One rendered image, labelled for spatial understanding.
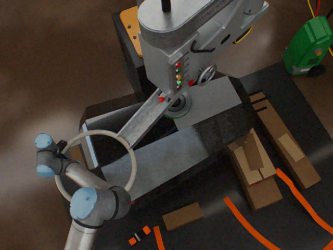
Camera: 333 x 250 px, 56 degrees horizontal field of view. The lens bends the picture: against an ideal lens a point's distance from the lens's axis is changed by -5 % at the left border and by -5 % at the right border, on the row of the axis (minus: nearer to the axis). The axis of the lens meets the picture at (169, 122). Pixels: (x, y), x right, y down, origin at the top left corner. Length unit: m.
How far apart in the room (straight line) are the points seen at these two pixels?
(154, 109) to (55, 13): 2.37
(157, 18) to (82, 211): 0.82
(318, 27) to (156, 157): 1.81
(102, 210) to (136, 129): 0.87
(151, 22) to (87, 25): 2.44
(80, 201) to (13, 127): 2.28
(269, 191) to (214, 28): 1.47
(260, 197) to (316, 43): 1.38
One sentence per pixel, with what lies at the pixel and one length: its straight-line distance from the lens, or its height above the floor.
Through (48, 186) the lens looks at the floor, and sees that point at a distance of 3.06.
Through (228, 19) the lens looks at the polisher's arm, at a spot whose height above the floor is 1.42.
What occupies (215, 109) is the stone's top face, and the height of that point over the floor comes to 0.82.
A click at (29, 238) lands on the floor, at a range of 3.05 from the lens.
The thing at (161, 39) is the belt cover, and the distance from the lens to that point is 1.41.
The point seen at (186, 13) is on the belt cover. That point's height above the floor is 1.69.
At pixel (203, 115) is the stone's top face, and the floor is 0.82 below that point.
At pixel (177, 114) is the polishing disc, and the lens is 2.10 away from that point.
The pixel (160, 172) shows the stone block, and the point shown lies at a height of 0.67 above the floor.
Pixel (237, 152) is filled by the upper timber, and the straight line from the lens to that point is 2.66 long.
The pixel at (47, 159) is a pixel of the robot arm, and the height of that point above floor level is 1.22.
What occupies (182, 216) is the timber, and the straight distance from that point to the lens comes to 2.63.
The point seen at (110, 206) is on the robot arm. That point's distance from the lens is 1.24.
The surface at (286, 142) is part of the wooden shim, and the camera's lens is 2.90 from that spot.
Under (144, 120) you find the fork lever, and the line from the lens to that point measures 2.00.
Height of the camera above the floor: 2.74
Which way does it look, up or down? 66 degrees down
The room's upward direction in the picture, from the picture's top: 7 degrees counter-clockwise
